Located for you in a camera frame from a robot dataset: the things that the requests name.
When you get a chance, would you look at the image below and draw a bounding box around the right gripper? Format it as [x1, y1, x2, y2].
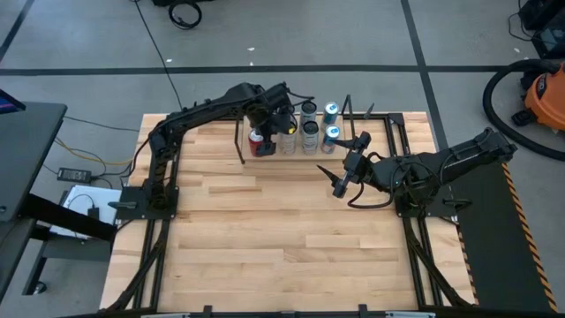
[316, 131, 390, 199]

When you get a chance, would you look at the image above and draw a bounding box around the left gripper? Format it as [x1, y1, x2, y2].
[246, 82, 298, 157]

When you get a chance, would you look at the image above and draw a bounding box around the red Coca-Cola can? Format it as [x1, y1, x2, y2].
[247, 128, 265, 158]

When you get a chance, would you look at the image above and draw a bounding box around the blue Red Bull can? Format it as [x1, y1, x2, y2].
[320, 125, 342, 155]
[323, 101, 341, 125]

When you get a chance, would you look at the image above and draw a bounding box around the Celsius Arctic Vibe can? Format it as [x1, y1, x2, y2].
[301, 121, 320, 156]
[299, 100, 319, 125]

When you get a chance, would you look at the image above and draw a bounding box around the orange shop vacuum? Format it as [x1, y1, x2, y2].
[481, 58, 565, 163]
[511, 61, 565, 133]

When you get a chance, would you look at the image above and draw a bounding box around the black hazard-striped floor mat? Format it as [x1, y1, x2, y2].
[442, 154, 560, 313]

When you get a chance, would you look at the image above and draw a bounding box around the black power adapter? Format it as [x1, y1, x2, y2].
[56, 166, 93, 183]

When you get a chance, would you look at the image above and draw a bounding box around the black equipment case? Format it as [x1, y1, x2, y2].
[518, 0, 565, 61]

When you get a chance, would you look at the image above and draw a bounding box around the black desk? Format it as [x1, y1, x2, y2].
[0, 102, 118, 306]

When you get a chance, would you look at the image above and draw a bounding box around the tablet screen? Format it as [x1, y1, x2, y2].
[0, 87, 26, 115]

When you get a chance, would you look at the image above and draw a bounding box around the black-frame wooden shelf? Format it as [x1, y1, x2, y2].
[233, 94, 375, 167]

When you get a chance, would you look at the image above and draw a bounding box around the black floor cable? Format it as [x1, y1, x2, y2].
[132, 0, 185, 114]

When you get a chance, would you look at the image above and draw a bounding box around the coiled black cable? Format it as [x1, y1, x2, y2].
[167, 0, 204, 31]

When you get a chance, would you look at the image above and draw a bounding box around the black table frame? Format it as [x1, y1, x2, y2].
[99, 112, 476, 318]

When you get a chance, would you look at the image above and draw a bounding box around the yellow floor cable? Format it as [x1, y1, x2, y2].
[53, 137, 134, 167]

